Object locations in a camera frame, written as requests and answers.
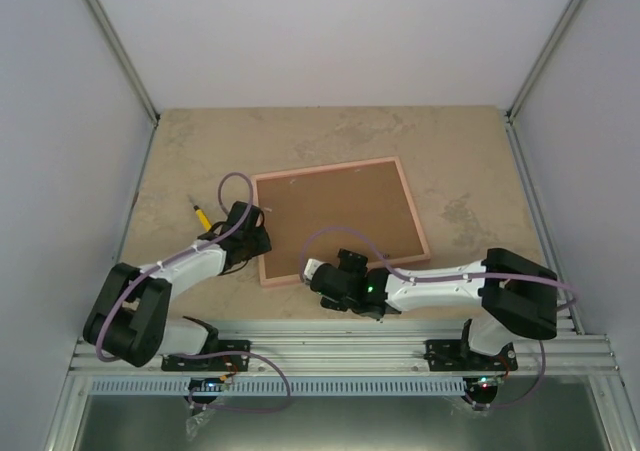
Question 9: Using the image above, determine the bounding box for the pink picture frame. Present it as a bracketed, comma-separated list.
[249, 156, 434, 288]

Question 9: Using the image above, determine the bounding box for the yellow handled screwdriver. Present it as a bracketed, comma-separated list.
[188, 195, 212, 231]

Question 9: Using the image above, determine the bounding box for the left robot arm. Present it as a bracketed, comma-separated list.
[83, 201, 271, 370]

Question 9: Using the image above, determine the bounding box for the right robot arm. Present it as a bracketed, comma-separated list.
[302, 248, 559, 370]

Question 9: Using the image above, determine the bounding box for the left circuit board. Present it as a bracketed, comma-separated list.
[188, 375, 233, 393]

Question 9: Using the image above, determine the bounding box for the circuit board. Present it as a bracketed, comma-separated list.
[475, 374, 505, 388]
[188, 375, 233, 393]

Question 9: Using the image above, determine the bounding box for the right circuit board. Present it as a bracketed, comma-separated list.
[475, 374, 505, 388]

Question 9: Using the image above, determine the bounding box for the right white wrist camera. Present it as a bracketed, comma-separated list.
[301, 258, 324, 284]

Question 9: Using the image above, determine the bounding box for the brown frame backing board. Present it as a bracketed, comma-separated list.
[252, 156, 431, 287]

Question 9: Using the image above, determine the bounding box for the aluminium rail beam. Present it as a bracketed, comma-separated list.
[69, 320, 621, 377]

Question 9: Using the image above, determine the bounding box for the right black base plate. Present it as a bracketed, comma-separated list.
[424, 339, 519, 373]

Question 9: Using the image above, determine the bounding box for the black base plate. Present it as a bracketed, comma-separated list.
[424, 339, 519, 373]
[161, 340, 251, 373]

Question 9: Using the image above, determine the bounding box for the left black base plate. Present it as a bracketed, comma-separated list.
[161, 340, 251, 373]

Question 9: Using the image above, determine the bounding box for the grey slotted cable duct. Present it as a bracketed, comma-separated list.
[90, 376, 466, 397]

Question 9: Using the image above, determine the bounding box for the left aluminium corner post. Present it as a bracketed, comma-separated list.
[69, 0, 161, 125]

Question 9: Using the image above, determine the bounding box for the aluminium corner post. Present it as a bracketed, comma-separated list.
[69, 0, 161, 125]
[504, 0, 604, 122]

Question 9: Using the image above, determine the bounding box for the right aluminium corner post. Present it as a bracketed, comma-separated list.
[504, 0, 604, 122]

